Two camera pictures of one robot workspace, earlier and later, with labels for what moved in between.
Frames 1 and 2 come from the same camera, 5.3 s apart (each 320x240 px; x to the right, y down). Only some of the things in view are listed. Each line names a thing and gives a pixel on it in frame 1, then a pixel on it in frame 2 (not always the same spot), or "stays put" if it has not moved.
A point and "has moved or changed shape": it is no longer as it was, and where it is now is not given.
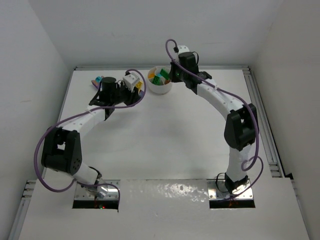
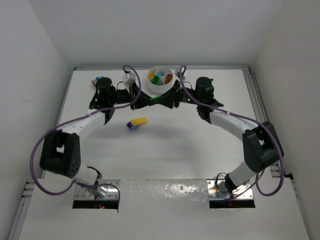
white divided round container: x=159 y=79 stays put
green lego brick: x=156 y=80 stays put
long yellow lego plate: x=138 y=85 has moved or changed shape
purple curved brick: x=141 y=93 has moved or changed shape
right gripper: x=173 y=70 → x=175 y=95
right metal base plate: x=217 y=191 stays put
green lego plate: x=164 y=74 → x=156 y=98
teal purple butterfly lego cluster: x=96 y=82 stays put
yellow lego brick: x=151 y=75 stays put
